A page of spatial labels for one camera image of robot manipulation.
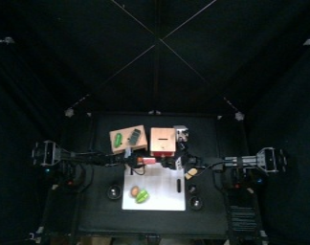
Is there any red toy food piece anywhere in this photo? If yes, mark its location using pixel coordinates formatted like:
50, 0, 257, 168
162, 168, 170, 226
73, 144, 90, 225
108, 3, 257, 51
138, 157, 157, 166

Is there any dark seaweed wrapping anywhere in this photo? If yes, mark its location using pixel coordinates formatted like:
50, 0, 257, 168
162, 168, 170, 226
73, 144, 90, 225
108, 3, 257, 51
126, 128, 142, 145

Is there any tan toy bread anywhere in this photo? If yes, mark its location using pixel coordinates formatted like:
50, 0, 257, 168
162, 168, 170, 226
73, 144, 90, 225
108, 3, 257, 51
182, 167, 200, 181

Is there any wooden box with red base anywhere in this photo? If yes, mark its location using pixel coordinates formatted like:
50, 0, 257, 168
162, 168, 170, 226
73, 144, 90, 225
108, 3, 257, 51
148, 126, 177, 158

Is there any tan wooden board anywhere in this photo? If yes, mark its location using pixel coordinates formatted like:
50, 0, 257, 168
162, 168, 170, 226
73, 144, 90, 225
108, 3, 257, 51
108, 124, 148, 155

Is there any white cutting board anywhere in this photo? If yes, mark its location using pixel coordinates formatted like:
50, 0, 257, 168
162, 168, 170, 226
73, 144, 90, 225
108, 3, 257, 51
120, 164, 186, 212

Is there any green toy vegetable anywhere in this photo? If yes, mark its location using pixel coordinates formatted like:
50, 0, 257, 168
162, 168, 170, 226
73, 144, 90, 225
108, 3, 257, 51
134, 189, 150, 205

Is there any black bowl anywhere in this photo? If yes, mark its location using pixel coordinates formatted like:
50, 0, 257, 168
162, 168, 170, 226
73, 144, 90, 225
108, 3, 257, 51
106, 184, 124, 201
188, 195, 204, 212

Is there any white text label plate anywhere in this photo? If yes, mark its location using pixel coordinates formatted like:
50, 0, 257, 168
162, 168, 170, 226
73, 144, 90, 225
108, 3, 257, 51
229, 205, 257, 234

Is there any silver table level camera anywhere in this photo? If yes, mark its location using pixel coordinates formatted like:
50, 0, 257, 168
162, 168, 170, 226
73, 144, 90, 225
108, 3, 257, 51
172, 124, 190, 144

